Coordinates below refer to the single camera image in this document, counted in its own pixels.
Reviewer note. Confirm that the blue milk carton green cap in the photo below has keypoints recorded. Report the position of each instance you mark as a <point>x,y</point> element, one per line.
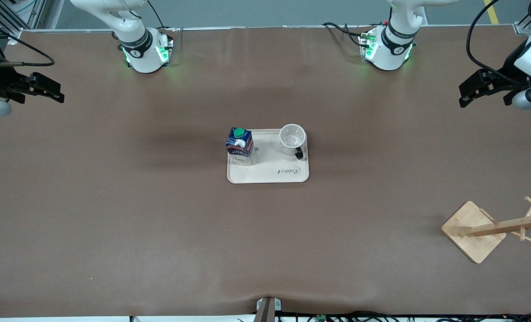
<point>240,145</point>

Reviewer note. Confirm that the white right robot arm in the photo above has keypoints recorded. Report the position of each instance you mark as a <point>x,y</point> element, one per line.
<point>142,49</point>

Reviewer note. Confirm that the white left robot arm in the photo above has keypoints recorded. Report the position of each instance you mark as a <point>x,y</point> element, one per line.
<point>392,49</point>

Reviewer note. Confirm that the wooden cup rack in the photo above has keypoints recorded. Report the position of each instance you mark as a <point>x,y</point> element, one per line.
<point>471,230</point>

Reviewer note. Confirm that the beige plastic tray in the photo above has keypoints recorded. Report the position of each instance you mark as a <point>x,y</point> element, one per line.
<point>269,172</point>

